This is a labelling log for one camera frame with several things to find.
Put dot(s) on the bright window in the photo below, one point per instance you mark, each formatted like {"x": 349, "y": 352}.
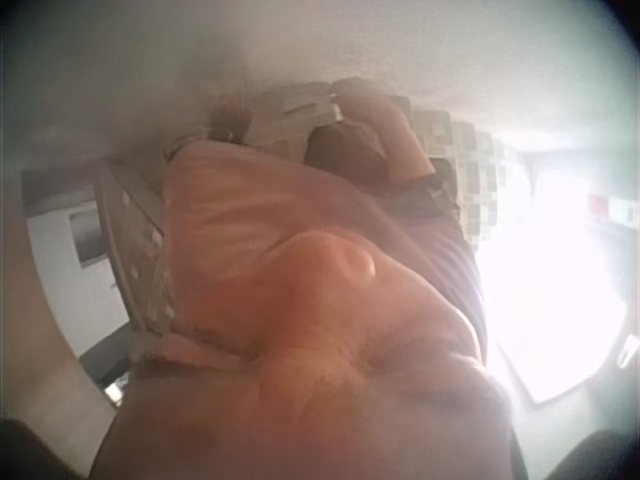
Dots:
{"x": 550, "y": 280}

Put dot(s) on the white drawer cabinet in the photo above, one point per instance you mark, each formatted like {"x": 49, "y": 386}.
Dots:
{"x": 131, "y": 225}

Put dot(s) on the person's right hand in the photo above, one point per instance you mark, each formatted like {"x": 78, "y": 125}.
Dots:
{"x": 357, "y": 97}

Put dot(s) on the grey framed picture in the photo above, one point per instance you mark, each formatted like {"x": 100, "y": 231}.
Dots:
{"x": 87, "y": 237}

